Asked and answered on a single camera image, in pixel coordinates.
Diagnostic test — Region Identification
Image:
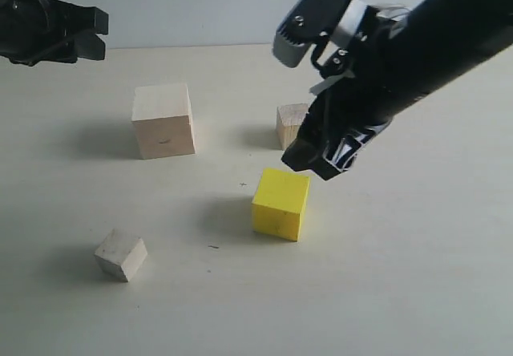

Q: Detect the yellow painted wooden cube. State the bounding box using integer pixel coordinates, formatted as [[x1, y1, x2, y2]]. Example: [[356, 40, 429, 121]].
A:
[[251, 168, 310, 242]]

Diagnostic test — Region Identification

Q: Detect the small pale wooden cube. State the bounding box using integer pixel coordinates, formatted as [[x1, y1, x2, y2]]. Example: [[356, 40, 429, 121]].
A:
[[94, 229, 147, 282]]

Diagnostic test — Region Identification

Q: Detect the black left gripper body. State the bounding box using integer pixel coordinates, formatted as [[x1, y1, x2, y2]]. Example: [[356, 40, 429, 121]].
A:
[[1, 0, 76, 66]]

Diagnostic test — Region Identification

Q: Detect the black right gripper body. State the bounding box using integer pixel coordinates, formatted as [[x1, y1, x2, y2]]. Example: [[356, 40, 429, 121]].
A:
[[306, 5, 414, 140]]

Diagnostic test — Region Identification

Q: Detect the medium grained wooden cube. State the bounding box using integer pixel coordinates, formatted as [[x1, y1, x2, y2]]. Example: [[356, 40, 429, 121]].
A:
[[276, 103, 309, 150]]

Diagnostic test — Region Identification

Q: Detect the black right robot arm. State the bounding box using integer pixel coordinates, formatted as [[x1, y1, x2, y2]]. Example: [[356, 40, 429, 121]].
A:
[[273, 0, 512, 180]]

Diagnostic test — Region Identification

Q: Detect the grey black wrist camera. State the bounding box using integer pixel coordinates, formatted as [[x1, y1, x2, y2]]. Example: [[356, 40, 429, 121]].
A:
[[272, 0, 368, 68]]

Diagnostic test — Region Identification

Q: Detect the large natural wooden cube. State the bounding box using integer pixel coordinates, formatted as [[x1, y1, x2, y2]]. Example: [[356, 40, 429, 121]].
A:
[[131, 83, 196, 160]]

